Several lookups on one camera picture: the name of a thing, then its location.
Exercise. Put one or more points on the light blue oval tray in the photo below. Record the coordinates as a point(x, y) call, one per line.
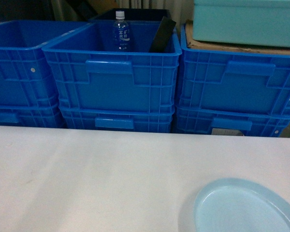
point(238, 205)

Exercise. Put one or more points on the blue crate lower right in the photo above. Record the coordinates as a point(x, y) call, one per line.
point(202, 121)

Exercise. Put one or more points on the blue crate lower middle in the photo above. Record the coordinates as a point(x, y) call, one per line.
point(92, 119)

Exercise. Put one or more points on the blue crate upper middle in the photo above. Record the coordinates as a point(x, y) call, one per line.
point(90, 74)

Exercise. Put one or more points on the black flat board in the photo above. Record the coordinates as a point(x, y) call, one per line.
point(162, 36)

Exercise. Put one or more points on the clear water bottle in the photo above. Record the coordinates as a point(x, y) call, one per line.
point(121, 33)

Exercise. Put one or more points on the dark blue rear crate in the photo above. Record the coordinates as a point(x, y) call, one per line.
point(134, 14)

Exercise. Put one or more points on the blue crate lower left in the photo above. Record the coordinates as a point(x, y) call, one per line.
point(32, 116)

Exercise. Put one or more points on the blue crate upper right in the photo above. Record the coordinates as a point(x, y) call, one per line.
point(214, 78)

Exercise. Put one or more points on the blue crate upper left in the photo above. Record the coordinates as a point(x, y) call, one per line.
point(26, 78)

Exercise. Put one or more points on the teal plastic bin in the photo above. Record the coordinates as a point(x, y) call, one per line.
point(253, 22)

